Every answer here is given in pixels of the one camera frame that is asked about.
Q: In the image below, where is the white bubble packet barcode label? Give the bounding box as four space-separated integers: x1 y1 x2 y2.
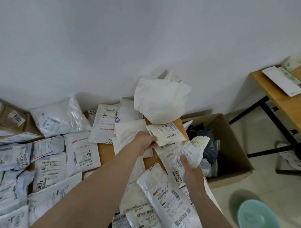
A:
27 172 83 226

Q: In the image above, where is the person's left hand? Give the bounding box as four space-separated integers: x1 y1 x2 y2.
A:
134 131 160 156

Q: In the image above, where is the small white pouch tagged corner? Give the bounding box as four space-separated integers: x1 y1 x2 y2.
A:
125 204 157 228

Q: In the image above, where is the white mailer red square logo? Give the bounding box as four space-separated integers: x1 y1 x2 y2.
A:
63 131 102 178

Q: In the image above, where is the stack of cardboard boxes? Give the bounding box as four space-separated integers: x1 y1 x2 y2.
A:
0 101 43 137

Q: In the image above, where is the light blue-grey soft parcel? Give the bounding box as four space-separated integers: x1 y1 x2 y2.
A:
0 142 33 172

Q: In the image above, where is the small pale desk item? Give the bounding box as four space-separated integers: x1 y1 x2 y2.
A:
261 65 301 97

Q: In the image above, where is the teal round stool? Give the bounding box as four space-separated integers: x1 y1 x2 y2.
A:
237 199 280 228

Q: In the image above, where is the brown cardboard box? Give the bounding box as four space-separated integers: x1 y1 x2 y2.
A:
181 113 255 189

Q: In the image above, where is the wooden desk with black legs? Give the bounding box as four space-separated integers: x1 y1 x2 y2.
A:
229 56 301 175

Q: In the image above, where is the small white pouch square label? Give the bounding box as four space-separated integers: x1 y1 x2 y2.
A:
32 152 68 194

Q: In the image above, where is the large white plastic bag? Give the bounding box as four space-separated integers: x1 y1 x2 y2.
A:
134 70 193 125

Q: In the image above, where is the person's right forearm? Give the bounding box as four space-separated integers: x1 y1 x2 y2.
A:
188 185 236 228

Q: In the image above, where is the person's right hand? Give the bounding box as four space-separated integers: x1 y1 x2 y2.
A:
180 154 207 192

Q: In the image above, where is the glossy white pouch small label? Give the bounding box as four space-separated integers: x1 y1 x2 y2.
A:
88 104 120 144

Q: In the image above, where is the person's left forearm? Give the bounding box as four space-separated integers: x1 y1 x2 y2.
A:
30 144 151 228

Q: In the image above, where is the cream pouch blue edged label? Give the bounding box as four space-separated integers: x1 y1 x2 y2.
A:
145 122 188 148

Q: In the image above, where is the puffy clear white parcel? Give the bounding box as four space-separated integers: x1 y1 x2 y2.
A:
28 96 92 138

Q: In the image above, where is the wooden table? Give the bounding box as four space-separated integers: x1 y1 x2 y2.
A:
0 110 223 228

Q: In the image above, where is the long white pouch yellow logo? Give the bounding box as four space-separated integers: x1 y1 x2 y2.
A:
136 168 203 228

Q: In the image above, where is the dark blue plastic bag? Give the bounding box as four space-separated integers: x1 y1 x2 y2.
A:
187 124 221 177

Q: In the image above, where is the white pouch bold black print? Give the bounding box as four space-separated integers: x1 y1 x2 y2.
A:
0 204 30 228

